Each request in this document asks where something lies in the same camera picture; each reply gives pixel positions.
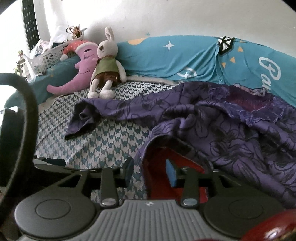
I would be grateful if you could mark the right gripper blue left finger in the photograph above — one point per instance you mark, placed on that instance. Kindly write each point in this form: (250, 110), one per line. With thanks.
(112, 178)

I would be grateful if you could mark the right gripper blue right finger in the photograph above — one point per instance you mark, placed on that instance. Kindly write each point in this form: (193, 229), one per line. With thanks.
(185, 178)

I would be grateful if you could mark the purple patterned garment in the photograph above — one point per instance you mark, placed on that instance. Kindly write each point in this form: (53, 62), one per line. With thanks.
(245, 132)

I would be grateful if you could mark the beige bunny plush toy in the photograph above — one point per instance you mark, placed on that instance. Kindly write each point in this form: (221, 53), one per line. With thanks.
(108, 71)

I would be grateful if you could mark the pink moon plush toy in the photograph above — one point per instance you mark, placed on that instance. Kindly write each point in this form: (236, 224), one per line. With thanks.
(87, 53)

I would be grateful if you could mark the blue cartoon print bedsheet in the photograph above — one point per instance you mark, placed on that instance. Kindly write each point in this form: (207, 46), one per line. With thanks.
(223, 60)

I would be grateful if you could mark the white air conditioner unit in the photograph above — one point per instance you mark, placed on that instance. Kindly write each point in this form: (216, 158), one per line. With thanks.
(35, 23)

